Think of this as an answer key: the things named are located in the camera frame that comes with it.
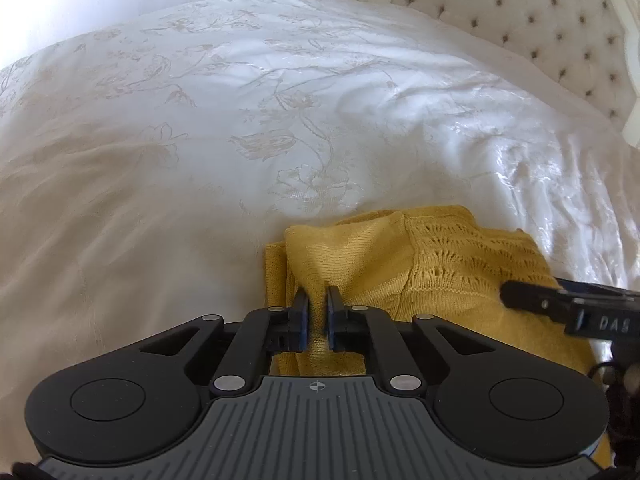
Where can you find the white floral bedspread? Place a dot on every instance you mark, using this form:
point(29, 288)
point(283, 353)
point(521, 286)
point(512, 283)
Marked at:
point(200, 110)

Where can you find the beige tufted headboard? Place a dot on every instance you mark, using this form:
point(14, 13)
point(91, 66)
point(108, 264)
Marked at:
point(525, 15)

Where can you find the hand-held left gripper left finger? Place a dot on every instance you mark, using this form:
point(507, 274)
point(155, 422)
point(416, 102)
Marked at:
point(301, 322)

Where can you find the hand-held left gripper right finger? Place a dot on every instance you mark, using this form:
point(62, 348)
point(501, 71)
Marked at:
point(333, 322)

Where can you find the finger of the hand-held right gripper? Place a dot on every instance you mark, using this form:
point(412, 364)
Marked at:
point(530, 297)
point(595, 288)

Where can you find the yellow knit sweater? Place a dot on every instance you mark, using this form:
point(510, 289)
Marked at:
point(380, 265)

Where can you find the person's right hand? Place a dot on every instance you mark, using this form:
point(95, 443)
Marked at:
point(627, 375)

